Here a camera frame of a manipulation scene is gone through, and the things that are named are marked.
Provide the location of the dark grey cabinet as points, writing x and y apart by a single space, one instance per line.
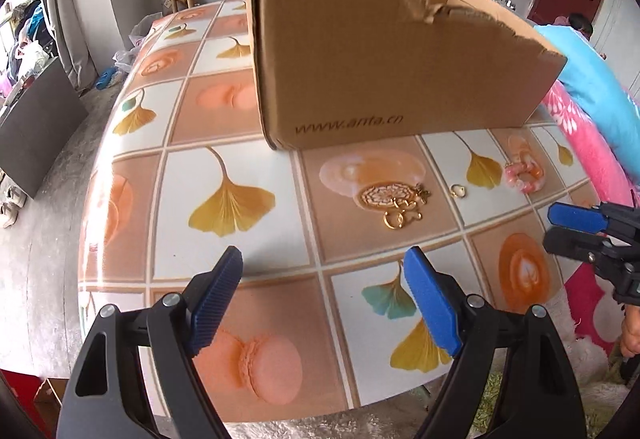
37 126

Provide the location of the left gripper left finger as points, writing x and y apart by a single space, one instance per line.
106 396

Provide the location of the pink floral blanket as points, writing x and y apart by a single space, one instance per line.
595 312

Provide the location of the patterned vinyl tablecloth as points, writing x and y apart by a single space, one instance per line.
323 320

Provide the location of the brown cardboard box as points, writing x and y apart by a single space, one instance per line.
334 72

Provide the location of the white shoes pair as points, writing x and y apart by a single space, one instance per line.
11 205

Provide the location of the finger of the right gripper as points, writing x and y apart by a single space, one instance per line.
582 219
576 245

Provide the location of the blue pillow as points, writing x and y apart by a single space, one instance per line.
594 88

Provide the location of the gold butterfly pendant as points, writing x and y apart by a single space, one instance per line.
400 203

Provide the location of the right hand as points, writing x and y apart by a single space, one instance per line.
630 339

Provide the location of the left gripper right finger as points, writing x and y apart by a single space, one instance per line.
538 395

